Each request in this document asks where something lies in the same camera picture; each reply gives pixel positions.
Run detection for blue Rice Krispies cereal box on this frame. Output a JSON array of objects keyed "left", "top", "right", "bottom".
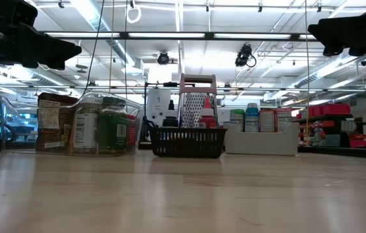
[{"left": 246, "top": 102, "right": 261, "bottom": 133}]

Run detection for thin black cable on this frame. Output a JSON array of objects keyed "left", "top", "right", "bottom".
[{"left": 81, "top": 0, "right": 105, "bottom": 97}]

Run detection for red Froot Loops cereal box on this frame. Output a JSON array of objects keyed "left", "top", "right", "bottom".
[
  {"left": 275, "top": 107, "right": 294, "bottom": 133},
  {"left": 259, "top": 108, "right": 276, "bottom": 133}
]

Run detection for black plastic lattice basket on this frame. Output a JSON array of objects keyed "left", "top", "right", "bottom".
[{"left": 149, "top": 126, "right": 228, "bottom": 160}]

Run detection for brown spice pouch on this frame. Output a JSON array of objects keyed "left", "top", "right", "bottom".
[{"left": 36, "top": 92, "right": 79, "bottom": 153}]

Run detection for white cylindrical tank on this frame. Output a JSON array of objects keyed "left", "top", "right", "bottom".
[{"left": 146, "top": 88, "right": 172, "bottom": 129}]

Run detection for black ceiling camera with cable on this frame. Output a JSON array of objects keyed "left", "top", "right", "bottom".
[{"left": 233, "top": 43, "right": 257, "bottom": 68}]

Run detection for white plastic bin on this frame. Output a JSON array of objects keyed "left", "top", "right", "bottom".
[{"left": 222, "top": 122, "right": 300, "bottom": 156}]

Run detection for bin rack red grey bins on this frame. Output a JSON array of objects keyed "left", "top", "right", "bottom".
[{"left": 295, "top": 102, "right": 366, "bottom": 149}]

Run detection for green spice jar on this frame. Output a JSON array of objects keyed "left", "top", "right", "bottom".
[{"left": 97, "top": 96, "right": 129, "bottom": 155}]

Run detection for white hanging ring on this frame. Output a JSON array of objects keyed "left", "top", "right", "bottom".
[{"left": 125, "top": 3, "right": 142, "bottom": 25}]

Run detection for clear plastic bin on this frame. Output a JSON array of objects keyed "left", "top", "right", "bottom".
[{"left": 0, "top": 91, "right": 145, "bottom": 157}]

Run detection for white-lid spice jar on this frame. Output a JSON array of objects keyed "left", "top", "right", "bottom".
[{"left": 72, "top": 96, "right": 102, "bottom": 155}]

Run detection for black overhead camera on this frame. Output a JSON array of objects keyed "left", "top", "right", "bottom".
[{"left": 156, "top": 50, "right": 171, "bottom": 66}]

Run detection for red food colouring bottle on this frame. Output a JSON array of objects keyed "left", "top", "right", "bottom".
[{"left": 197, "top": 95, "right": 217, "bottom": 129}]

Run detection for green cereal box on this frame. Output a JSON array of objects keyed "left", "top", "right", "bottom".
[{"left": 229, "top": 109, "right": 246, "bottom": 133}]

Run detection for metal box grater pink handle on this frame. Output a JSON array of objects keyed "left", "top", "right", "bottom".
[{"left": 178, "top": 73, "right": 218, "bottom": 129}]

